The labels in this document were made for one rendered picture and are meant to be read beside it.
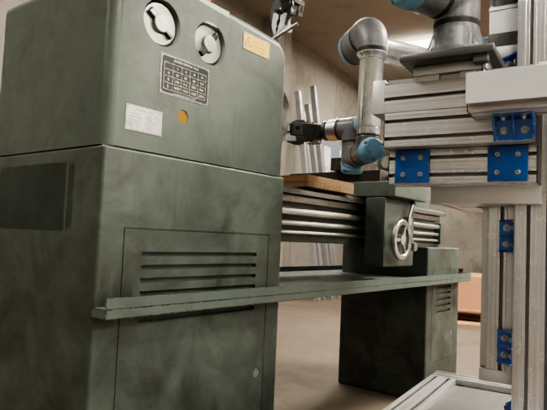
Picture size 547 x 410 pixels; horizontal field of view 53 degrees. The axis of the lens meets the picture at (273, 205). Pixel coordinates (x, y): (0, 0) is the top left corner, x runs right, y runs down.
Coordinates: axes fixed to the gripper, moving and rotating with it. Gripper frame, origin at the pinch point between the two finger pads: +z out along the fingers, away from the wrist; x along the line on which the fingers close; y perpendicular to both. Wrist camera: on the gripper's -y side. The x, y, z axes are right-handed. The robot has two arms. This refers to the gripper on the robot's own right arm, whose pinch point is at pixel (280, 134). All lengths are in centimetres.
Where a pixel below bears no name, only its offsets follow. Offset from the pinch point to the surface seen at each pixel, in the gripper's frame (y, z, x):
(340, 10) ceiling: 341, 189, 213
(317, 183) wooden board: -5.9, -21.2, -19.5
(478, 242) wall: 688, 145, -33
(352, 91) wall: 570, 305, 194
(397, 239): 33, -33, -37
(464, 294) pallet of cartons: 331, 43, -81
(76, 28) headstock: -94, -17, 5
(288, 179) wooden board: -11.3, -13.2, -18.5
